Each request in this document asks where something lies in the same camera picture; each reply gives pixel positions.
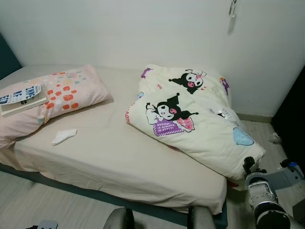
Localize cream Kuromi print comforter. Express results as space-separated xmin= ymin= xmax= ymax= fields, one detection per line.
xmin=126 ymin=64 xmax=266 ymax=181

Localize small white cloth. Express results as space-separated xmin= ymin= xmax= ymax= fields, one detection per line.
xmin=51 ymin=129 xmax=78 ymax=146

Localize pink dotted pillow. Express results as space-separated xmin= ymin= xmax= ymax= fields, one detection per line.
xmin=0 ymin=64 xmax=114 ymax=148

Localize white book blue letters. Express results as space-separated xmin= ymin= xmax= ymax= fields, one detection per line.
xmin=0 ymin=84 xmax=48 ymax=117

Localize crumpled white tissue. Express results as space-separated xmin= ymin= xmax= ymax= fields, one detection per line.
xmin=268 ymin=133 xmax=282 ymax=145

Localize black wardrobe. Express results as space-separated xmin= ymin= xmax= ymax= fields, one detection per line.
xmin=271 ymin=67 xmax=305 ymax=163

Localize grey right robot leg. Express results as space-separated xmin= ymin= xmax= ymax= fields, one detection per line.
xmin=187 ymin=205 xmax=217 ymax=229

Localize beige sheeted bed mattress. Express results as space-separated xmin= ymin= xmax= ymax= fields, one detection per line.
xmin=0 ymin=64 xmax=228 ymax=215

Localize teal upholstered headboard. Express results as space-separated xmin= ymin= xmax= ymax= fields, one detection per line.
xmin=0 ymin=32 xmax=22 ymax=81

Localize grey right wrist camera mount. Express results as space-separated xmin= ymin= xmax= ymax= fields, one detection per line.
xmin=267 ymin=165 xmax=305 ymax=192

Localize dark teal bed frame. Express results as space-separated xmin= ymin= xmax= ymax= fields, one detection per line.
xmin=0 ymin=162 xmax=228 ymax=229

